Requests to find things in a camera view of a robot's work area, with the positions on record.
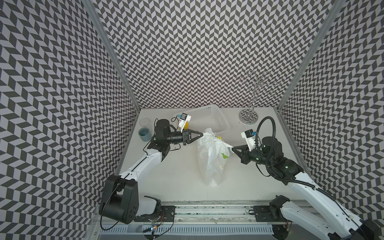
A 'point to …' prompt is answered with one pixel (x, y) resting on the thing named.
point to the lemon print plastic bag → (213, 152)
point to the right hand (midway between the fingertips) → (234, 151)
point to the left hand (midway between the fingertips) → (201, 136)
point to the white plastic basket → (205, 116)
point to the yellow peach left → (186, 125)
